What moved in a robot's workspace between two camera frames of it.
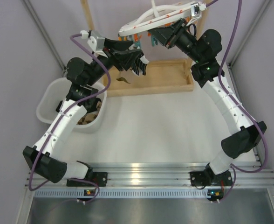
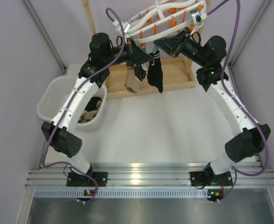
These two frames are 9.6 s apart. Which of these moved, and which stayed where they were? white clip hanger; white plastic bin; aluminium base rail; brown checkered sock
Moved: white clip hanger
Stayed: aluminium base rail; brown checkered sock; white plastic bin
